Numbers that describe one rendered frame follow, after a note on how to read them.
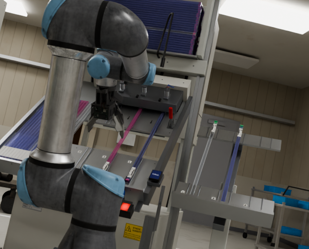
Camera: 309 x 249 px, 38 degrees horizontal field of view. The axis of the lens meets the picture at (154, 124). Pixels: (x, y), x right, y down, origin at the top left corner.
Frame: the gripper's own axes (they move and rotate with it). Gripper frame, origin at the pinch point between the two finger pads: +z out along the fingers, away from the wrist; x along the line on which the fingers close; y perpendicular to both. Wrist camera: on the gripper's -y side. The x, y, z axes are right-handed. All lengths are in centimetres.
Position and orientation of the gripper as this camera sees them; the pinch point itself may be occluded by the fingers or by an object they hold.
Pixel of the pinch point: (106, 134)
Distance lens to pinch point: 170.8
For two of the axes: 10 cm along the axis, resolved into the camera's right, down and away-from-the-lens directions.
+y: -2.8, 3.2, -9.0
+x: 9.6, 1.7, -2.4
